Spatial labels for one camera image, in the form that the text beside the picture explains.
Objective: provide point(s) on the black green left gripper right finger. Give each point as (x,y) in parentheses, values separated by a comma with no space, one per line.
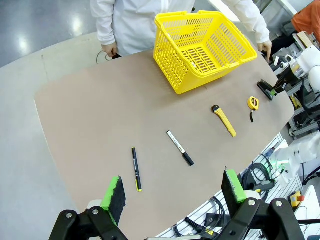
(233,192)

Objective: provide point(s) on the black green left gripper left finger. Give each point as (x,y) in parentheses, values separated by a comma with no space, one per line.
(113,200)

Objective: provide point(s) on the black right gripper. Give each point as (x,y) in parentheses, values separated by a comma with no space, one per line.
(287,76)

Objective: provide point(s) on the black pen with yellow end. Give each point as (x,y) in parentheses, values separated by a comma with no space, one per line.
(136,170)

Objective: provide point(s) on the person's left forearm white sleeve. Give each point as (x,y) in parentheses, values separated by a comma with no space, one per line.
(252,20)

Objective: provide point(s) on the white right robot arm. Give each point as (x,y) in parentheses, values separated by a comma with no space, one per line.
(311,72)

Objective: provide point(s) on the person's right forearm white sleeve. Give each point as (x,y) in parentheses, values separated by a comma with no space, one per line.
(102,22)

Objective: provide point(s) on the person in orange top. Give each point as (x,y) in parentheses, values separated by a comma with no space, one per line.
(306,17)

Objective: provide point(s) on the yellow plastic shopping basket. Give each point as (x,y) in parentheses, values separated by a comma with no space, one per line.
(172,67)

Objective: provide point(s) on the person in white jacket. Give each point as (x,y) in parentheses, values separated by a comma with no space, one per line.
(140,22)

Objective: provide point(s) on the person's left hand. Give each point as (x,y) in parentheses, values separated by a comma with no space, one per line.
(265,47)

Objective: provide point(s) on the person's right hand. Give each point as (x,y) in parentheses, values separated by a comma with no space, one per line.
(110,48)

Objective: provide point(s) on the yellow tape measure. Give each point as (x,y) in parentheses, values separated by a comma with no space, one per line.
(253,102)

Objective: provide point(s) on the white slotted mounting plate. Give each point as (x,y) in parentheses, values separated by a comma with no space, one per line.
(277,192)

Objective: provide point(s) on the yellow utility knife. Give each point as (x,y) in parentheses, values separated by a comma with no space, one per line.
(223,120)

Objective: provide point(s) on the yellow emergency stop button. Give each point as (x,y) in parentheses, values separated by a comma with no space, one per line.
(296,198)

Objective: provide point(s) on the white marker with black cap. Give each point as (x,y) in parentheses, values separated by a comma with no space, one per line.
(178,147)

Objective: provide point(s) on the aluminium mounting frame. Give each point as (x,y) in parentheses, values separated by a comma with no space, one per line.
(301,122)

